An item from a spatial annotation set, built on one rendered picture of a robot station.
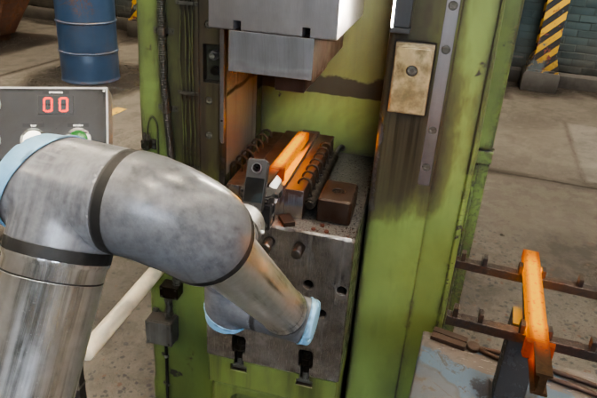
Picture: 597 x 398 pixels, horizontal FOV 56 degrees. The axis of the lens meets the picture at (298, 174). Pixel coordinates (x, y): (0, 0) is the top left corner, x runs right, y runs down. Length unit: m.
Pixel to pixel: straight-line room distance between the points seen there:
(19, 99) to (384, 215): 0.95
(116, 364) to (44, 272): 1.78
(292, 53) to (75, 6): 4.69
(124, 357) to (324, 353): 1.07
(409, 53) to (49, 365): 1.02
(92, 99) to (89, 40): 4.46
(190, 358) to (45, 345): 1.40
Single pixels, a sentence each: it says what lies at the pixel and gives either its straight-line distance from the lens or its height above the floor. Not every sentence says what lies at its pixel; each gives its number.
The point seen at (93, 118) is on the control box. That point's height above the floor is 1.13.
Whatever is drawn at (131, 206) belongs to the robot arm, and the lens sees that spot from 0.57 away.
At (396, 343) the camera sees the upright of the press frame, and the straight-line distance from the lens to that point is 1.77.
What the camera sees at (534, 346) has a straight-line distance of 1.07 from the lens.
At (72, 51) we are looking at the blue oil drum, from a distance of 5.99.
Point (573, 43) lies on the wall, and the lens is 7.32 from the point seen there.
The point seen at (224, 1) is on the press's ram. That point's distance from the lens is 1.32.
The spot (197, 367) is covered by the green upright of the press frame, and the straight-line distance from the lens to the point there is 2.04.
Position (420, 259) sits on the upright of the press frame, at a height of 0.77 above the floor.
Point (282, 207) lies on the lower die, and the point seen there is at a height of 0.94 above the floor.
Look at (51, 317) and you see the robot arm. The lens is 0.64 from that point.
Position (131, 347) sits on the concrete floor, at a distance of 2.46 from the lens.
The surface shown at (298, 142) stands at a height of 1.04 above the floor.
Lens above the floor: 1.60
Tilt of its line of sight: 24 degrees down
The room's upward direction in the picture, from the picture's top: 4 degrees clockwise
